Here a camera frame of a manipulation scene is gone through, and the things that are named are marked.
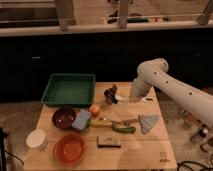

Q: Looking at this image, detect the yellow banana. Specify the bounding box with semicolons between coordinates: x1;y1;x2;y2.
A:
90;120;112;127

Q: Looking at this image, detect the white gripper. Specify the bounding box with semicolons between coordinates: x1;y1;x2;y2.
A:
130;80;149;103

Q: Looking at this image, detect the rectangular scrub block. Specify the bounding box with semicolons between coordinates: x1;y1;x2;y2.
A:
97;136;121;148

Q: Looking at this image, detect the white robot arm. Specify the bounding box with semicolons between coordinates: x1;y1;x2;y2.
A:
130;58;213;128

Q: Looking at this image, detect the grey blue cloth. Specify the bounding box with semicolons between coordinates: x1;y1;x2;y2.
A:
138;115;159;134

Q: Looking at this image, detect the white paper cup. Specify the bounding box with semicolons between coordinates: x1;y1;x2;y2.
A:
26;129;48;150

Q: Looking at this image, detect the dark red bowl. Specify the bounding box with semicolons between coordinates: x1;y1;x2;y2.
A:
52;108;76;130

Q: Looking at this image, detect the metal fork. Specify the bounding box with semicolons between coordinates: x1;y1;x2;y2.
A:
99;116;139;127

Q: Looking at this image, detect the green cucumber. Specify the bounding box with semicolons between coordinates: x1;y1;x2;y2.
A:
111;125;136;134

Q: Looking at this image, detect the green plastic tray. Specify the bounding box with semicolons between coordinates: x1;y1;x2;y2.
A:
41;74;96;108

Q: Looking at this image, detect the blue sponge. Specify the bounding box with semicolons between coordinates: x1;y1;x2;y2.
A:
72;110;91;131

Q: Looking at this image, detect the orange red bowl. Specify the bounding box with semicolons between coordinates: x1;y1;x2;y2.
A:
53;133;86;165

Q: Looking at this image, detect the orange fruit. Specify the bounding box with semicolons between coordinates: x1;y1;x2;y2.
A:
88;105;100;117

